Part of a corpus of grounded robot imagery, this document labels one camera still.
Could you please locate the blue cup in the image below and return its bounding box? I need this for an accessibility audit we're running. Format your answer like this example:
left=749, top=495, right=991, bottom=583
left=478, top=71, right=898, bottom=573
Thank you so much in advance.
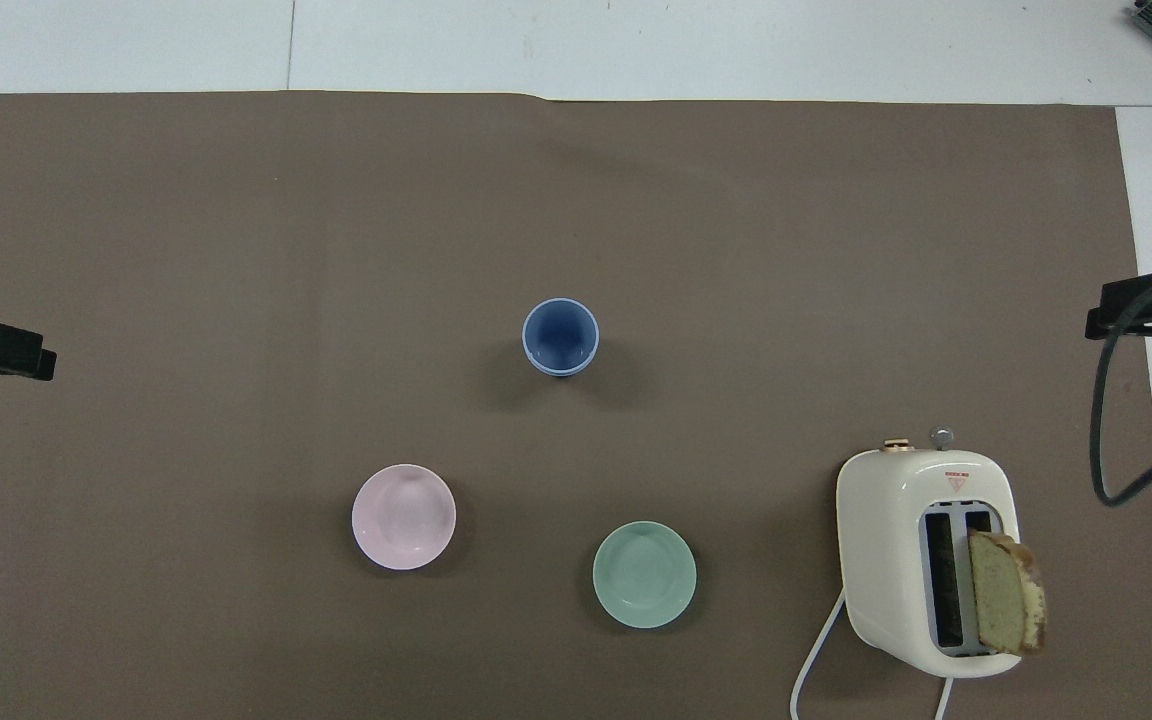
left=522, top=298, right=601, bottom=378

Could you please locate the green plate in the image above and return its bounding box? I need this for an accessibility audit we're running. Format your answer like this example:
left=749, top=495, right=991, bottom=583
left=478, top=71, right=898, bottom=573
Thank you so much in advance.
left=592, top=520, right=698, bottom=630

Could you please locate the pink bowl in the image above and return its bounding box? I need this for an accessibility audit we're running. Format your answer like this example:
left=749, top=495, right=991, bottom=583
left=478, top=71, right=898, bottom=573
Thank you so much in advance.
left=351, top=463, right=458, bottom=572

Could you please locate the cream white toaster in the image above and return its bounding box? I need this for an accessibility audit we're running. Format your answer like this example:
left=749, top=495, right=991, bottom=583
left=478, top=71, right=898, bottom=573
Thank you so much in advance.
left=836, top=427, right=1023, bottom=680

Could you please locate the slice of bread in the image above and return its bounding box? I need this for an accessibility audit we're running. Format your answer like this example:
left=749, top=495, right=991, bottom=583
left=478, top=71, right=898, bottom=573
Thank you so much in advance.
left=967, top=530, right=1049, bottom=658

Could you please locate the white power cord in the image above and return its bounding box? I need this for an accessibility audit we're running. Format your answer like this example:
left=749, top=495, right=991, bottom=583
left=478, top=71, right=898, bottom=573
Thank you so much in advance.
left=790, top=588, right=957, bottom=720

